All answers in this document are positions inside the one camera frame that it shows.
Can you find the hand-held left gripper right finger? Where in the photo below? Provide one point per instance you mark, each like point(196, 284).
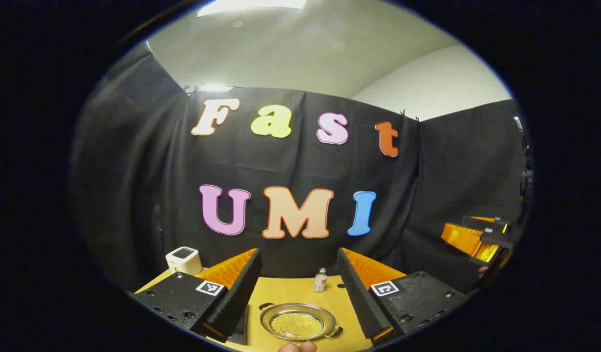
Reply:
point(359, 298)

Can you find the white boxy appliance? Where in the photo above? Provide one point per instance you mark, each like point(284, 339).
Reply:
point(184, 260)

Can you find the clear bottle with pink label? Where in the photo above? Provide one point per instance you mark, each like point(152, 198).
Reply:
point(320, 281)

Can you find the ceiling light panel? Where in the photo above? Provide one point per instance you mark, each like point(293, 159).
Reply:
point(251, 6)
point(215, 88)

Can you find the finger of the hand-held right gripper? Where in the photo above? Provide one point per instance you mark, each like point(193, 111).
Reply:
point(469, 242)
point(491, 224)

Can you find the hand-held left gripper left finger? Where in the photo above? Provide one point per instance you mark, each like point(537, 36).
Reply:
point(242, 293)

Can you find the pile of yellow beans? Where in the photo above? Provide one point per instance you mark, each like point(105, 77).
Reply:
point(296, 325)

